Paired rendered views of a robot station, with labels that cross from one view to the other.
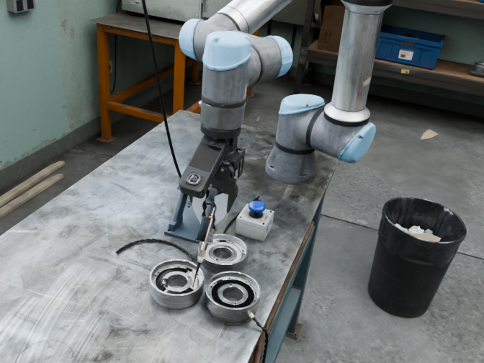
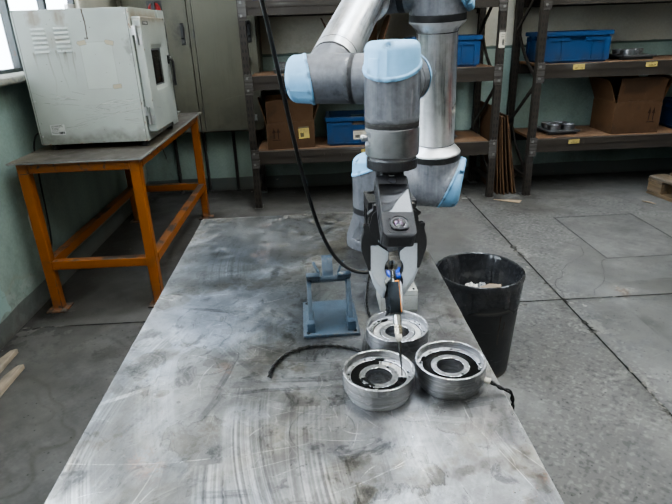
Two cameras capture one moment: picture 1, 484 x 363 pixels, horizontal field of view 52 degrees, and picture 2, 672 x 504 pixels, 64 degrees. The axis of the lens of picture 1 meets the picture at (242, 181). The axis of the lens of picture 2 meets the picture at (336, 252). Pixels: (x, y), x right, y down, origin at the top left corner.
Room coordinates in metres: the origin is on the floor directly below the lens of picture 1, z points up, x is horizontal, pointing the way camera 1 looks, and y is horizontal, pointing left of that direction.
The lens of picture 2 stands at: (0.11, 0.37, 1.30)
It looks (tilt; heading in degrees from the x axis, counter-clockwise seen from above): 23 degrees down; 341
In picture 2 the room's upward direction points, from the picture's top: 2 degrees counter-clockwise
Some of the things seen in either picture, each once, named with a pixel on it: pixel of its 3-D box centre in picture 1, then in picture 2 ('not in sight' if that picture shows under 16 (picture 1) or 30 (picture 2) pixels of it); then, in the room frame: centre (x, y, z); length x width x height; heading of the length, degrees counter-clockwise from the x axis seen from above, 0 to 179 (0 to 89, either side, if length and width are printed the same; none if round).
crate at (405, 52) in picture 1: (408, 47); (358, 127); (4.21, -1.25, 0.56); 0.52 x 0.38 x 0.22; 70
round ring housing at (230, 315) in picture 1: (232, 297); (449, 370); (0.71, -0.01, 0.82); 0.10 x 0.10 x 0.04
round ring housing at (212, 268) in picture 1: (222, 256); (397, 335); (0.83, 0.02, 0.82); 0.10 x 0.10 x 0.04
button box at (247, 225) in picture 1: (256, 220); (396, 291); (0.97, -0.04, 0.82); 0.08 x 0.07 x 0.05; 163
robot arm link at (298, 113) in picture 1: (301, 119); (379, 177); (1.28, -0.14, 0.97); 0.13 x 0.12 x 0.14; 54
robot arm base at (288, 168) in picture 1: (293, 156); (376, 223); (1.29, -0.14, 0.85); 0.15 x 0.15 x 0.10
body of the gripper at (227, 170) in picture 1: (220, 153); (390, 197); (0.81, 0.05, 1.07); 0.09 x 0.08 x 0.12; 164
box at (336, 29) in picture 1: (346, 27); (290, 120); (4.34, -0.73, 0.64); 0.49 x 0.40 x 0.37; 78
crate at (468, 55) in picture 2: not in sight; (441, 51); (4.02, -1.87, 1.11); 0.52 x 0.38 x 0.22; 73
